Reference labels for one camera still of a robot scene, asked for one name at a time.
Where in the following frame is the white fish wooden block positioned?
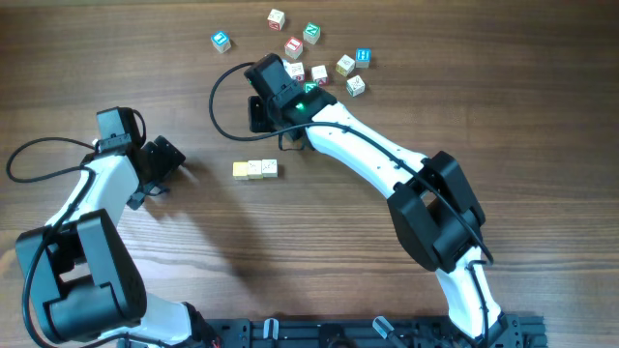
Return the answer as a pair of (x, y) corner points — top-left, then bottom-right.
(261, 159), (279, 178)

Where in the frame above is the white yellow edged block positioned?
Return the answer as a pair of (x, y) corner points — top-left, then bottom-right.
(247, 159), (263, 180)

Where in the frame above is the yellow top wooden block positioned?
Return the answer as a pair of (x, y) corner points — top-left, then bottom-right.
(232, 161), (249, 180)

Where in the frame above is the red A wooden block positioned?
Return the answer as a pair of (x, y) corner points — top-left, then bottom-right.
(311, 65), (329, 86)

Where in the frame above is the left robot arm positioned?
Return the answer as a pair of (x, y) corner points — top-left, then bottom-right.
(15, 107), (220, 347)

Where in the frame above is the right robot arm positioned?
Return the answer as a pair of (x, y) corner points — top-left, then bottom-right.
(244, 54), (501, 338)

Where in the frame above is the green Z wooden block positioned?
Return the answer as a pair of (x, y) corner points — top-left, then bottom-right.
(304, 81), (318, 93)

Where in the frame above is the red nine wooden block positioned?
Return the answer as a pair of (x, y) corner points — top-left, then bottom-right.
(284, 61), (306, 82)

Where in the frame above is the red I letter block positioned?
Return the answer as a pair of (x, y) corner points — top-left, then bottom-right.
(284, 37), (304, 60)

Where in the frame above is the blue letter block far left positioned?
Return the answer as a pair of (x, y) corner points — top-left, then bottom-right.
(211, 31), (231, 53)

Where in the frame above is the green edged white block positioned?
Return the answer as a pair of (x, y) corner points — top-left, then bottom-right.
(346, 75), (366, 98)

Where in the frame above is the yellow K wooden block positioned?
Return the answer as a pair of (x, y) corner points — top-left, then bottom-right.
(336, 54), (356, 76)

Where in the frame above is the green N letter block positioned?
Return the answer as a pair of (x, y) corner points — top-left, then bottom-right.
(303, 22), (321, 44)

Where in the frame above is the red letter block top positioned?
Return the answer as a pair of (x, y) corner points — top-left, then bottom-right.
(267, 9), (285, 31)

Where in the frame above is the blue H wooden block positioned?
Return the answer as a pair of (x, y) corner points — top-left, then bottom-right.
(355, 48), (371, 69)

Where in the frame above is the left black camera cable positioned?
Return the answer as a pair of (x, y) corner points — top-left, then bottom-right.
(5, 136), (98, 348)

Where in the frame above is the black camera cable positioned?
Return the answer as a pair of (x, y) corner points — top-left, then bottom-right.
(5, 136), (98, 348)
(208, 61), (495, 347)

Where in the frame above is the right black camera cable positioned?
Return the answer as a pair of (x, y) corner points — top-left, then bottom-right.
(208, 61), (495, 347)

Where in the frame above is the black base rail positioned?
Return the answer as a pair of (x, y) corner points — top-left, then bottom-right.
(204, 314), (548, 348)

